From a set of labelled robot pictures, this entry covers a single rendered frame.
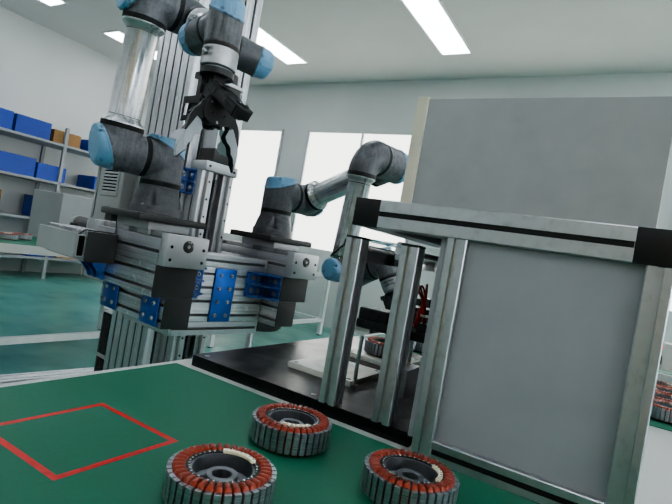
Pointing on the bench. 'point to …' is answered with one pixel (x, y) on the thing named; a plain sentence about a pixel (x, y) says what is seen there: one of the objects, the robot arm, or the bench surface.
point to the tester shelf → (516, 231)
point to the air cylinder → (409, 380)
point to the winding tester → (543, 156)
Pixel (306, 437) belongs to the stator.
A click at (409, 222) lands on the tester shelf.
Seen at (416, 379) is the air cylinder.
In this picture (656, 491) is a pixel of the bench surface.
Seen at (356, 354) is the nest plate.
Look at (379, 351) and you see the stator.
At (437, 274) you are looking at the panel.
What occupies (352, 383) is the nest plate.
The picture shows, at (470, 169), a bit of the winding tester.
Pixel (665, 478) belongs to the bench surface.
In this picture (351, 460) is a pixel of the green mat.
